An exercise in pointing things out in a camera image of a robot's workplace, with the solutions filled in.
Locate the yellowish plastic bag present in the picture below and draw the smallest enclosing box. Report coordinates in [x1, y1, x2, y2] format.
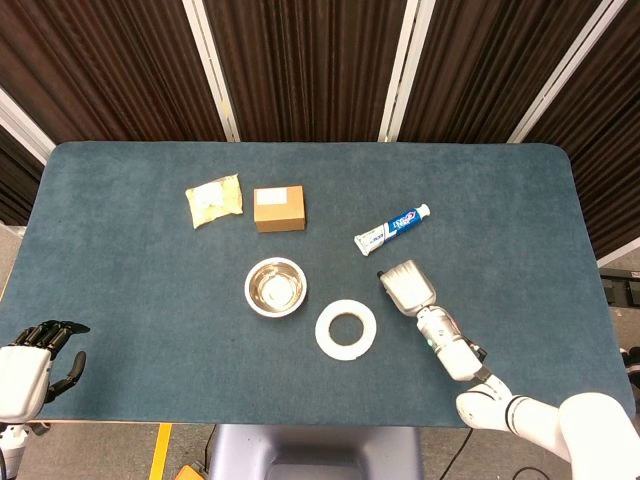
[184, 172, 245, 230]

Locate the brown ribbed partition panel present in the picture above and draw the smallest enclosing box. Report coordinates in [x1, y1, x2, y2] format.
[0, 124, 46, 226]
[524, 0, 640, 259]
[204, 0, 411, 143]
[0, 0, 227, 143]
[399, 0, 604, 144]

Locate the white partition frame post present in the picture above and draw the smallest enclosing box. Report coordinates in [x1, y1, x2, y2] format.
[378, 0, 436, 143]
[0, 87, 56, 164]
[182, 0, 241, 143]
[597, 244, 640, 269]
[507, 0, 629, 145]

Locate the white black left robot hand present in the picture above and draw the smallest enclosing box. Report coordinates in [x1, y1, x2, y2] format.
[0, 319, 91, 425]

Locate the blue felt table mat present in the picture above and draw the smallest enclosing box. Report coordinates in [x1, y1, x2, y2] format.
[0, 141, 636, 430]

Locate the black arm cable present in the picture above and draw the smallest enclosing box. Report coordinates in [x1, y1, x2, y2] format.
[455, 427, 475, 465]

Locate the white tape roll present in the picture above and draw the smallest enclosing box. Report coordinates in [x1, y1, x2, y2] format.
[314, 298, 378, 362]

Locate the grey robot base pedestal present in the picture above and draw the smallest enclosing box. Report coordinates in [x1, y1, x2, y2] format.
[207, 423, 425, 480]

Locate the black equipment box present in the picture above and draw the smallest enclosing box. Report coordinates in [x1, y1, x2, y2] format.
[598, 267, 640, 307]

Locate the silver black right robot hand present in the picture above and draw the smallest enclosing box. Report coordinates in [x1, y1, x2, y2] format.
[376, 259, 437, 318]

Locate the small brown cardboard box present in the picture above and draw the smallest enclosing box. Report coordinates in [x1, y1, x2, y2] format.
[252, 185, 307, 234]

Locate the yellow floor tape strip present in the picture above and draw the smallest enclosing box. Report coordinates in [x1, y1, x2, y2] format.
[148, 423, 174, 480]

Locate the stainless steel bowl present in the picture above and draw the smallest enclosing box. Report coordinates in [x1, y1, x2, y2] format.
[243, 256, 309, 318]

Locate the blue white toothpaste tube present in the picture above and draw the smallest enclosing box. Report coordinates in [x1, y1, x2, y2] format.
[353, 202, 432, 258]

